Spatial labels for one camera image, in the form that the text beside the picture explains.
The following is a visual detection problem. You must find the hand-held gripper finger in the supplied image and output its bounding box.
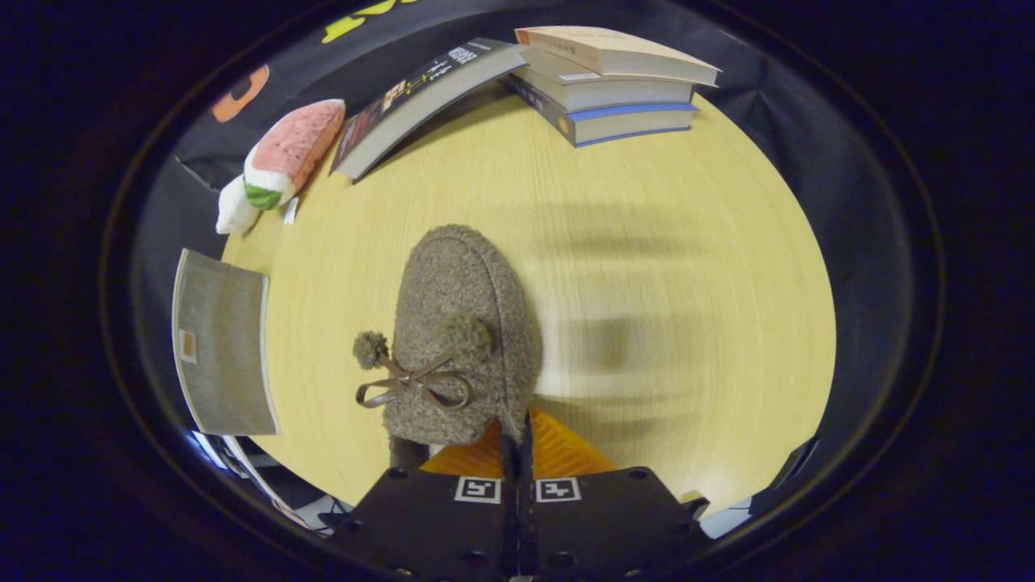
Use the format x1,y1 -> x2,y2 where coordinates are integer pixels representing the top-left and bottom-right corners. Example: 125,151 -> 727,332
327,408 -> 520,582
517,408 -> 714,582

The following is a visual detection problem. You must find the brown fuzzy shoe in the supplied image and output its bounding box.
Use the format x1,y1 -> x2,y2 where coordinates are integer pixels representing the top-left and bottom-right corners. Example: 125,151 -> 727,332
353,224 -> 544,470

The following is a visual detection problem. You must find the watermelon slice plush toy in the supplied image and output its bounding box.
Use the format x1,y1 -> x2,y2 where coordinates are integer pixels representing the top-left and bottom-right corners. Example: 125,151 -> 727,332
243,99 -> 347,226

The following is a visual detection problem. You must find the white plush toy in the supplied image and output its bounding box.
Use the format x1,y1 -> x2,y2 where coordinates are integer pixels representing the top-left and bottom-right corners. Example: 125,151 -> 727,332
215,174 -> 261,236

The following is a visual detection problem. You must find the black cover book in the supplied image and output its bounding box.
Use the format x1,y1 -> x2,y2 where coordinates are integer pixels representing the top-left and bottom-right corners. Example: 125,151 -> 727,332
329,38 -> 530,183

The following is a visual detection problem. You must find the black flat object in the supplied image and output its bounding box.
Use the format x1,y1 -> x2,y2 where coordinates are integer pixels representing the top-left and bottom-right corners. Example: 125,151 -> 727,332
772,436 -> 823,490

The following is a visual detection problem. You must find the white cover book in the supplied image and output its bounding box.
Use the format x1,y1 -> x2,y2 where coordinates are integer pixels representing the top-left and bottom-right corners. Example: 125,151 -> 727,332
511,48 -> 698,112

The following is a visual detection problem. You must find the blue cover book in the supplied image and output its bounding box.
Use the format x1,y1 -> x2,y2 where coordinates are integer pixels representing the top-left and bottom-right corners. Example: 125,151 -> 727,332
500,74 -> 700,149

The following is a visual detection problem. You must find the grey fabric storage box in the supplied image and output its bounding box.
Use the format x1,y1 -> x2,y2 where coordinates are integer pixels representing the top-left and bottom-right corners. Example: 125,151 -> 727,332
171,248 -> 280,437

